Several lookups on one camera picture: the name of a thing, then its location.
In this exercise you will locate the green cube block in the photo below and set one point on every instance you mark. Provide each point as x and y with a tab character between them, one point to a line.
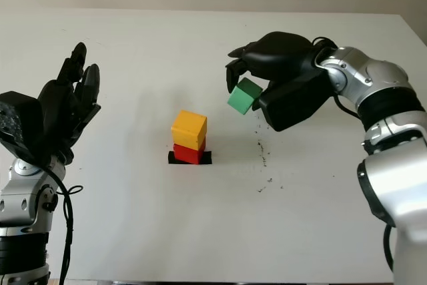
241	99

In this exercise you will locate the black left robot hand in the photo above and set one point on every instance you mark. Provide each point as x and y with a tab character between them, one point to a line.
63	108

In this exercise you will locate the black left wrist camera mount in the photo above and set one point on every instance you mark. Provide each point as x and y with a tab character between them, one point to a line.
20	118

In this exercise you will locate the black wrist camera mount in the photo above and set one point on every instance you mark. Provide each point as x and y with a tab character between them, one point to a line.
20	118
287	108

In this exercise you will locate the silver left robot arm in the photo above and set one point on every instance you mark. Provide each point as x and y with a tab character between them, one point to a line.
20	198

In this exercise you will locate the yellow cube block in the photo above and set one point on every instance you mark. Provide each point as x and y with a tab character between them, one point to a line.
187	128

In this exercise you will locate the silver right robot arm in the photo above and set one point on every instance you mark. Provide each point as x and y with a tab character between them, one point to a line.
393	138

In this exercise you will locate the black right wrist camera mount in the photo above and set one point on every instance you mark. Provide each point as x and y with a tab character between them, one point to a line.
287	108

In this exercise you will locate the black tape strip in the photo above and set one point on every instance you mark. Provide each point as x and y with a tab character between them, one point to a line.
207	158

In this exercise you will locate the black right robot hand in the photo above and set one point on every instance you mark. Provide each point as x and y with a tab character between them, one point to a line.
283	58

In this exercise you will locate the red cube block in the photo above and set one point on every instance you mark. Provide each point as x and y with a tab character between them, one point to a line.
187	155

